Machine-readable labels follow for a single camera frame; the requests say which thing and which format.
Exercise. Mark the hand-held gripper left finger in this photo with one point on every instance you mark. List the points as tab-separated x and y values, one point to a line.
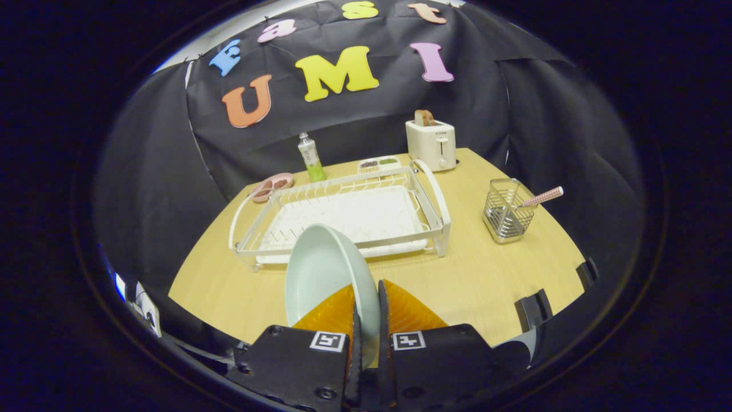
355	372

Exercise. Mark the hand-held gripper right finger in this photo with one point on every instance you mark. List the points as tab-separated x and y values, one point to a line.
384	343

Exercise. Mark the light green plate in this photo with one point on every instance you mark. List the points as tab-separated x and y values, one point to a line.
326	269

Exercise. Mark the white dish rack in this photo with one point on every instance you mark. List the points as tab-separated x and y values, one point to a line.
366	212

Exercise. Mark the white divided food dish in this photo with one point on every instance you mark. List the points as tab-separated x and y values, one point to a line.
378	165

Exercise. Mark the pink plate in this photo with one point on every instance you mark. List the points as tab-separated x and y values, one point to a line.
274	184

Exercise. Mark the black table clamp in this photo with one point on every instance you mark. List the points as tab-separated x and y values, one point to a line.
534	309
588	273

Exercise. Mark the clear bottle with green liquid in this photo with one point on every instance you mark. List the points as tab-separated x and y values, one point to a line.
311	160

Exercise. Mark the white toaster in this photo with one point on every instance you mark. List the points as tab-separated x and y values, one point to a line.
432	146

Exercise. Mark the brown bread slice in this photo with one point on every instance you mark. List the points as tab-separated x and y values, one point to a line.
424	118

